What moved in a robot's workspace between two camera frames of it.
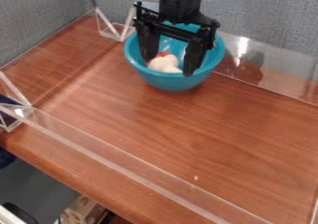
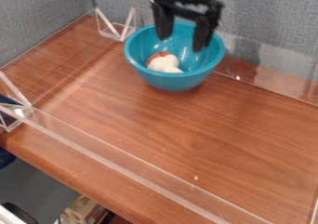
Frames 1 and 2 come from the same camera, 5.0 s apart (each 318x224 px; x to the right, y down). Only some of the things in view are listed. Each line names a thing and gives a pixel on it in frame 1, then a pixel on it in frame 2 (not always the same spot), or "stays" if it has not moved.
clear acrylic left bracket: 14,103 stays
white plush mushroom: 165,63 stays
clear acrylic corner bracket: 114,29 stays
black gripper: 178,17 -> 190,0
